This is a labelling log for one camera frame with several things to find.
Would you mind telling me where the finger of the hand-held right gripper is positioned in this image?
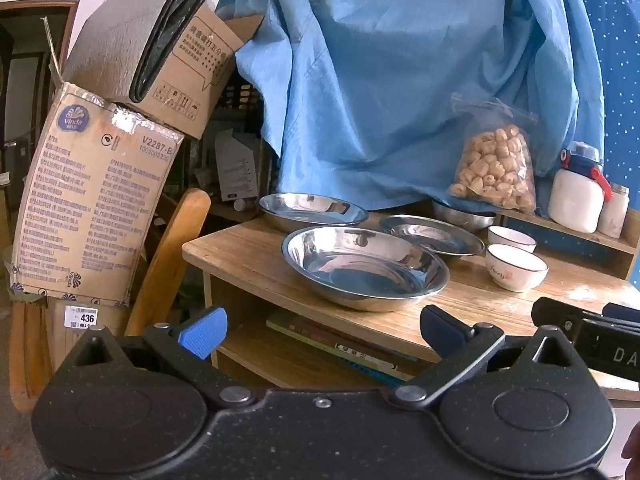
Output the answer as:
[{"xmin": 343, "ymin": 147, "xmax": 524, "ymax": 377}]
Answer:
[{"xmin": 531, "ymin": 297, "xmax": 606, "ymax": 342}]

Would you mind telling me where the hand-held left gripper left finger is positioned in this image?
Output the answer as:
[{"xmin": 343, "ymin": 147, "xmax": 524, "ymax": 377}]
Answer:
[{"xmin": 65, "ymin": 305, "xmax": 256, "ymax": 408}]

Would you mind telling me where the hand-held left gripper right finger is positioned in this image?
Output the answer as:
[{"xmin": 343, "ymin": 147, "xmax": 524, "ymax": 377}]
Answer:
[{"xmin": 387, "ymin": 304, "xmax": 581, "ymax": 408}]

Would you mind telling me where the white ceramic bowl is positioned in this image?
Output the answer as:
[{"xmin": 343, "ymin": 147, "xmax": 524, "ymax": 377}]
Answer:
[
  {"xmin": 485, "ymin": 244, "xmax": 549, "ymax": 293},
  {"xmin": 487, "ymin": 225, "xmax": 537, "ymax": 253}
]

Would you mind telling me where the large front steel bowl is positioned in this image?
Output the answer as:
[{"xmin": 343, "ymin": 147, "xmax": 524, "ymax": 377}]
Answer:
[{"xmin": 281, "ymin": 226, "xmax": 451, "ymax": 312}]

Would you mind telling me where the wooden desktop shelf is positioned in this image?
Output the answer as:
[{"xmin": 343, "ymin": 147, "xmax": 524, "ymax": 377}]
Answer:
[{"xmin": 495, "ymin": 207, "xmax": 640, "ymax": 281}]

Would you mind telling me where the wooden table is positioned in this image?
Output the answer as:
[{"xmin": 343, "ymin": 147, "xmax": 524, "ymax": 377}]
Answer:
[{"xmin": 181, "ymin": 200, "xmax": 640, "ymax": 401}]

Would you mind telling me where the wooden chair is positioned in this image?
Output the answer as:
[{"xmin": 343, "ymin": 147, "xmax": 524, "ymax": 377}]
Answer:
[{"xmin": 7, "ymin": 187, "xmax": 213, "ymax": 413}]

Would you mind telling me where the green book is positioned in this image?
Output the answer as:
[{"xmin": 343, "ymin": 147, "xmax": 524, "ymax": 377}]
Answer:
[{"xmin": 266, "ymin": 309, "xmax": 421, "ymax": 381}]

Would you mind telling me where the small white bottle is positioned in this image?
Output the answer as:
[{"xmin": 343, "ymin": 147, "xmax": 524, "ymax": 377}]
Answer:
[{"xmin": 597, "ymin": 184, "xmax": 631, "ymax": 239}]

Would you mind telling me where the white jar blue lid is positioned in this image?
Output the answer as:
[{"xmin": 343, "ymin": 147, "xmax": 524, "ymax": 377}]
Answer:
[{"xmin": 547, "ymin": 141, "xmax": 613, "ymax": 234}]

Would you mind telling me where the clear bag of snacks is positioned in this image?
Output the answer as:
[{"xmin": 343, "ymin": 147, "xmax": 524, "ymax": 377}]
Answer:
[{"xmin": 447, "ymin": 92, "xmax": 538, "ymax": 216}]

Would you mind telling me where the white paper box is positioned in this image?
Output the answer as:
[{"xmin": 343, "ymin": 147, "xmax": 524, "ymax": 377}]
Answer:
[{"xmin": 215, "ymin": 129, "xmax": 261, "ymax": 201}]

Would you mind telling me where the large printed cardboard box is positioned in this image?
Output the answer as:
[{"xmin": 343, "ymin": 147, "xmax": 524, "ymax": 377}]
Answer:
[{"xmin": 10, "ymin": 82, "xmax": 186, "ymax": 308}]

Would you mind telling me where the black plastic crate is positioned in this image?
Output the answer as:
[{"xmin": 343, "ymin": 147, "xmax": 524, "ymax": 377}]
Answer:
[{"xmin": 210, "ymin": 80, "xmax": 266, "ymax": 128}]

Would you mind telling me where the light blue cloth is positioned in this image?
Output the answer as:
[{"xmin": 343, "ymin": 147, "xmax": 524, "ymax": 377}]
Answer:
[{"xmin": 215, "ymin": 0, "xmax": 606, "ymax": 211}]

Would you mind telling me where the blue dotted fabric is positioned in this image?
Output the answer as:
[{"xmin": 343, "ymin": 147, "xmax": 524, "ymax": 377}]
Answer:
[{"xmin": 567, "ymin": 0, "xmax": 640, "ymax": 271}]

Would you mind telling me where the brown cardboard box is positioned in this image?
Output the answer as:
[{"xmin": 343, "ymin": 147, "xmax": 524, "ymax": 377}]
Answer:
[{"xmin": 135, "ymin": 2, "xmax": 266, "ymax": 141}]

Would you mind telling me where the brown door frame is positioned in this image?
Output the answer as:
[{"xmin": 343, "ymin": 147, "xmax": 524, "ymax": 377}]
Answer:
[{"xmin": 0, "ymin": 0, "xmax": 81, "ymax": 191}]

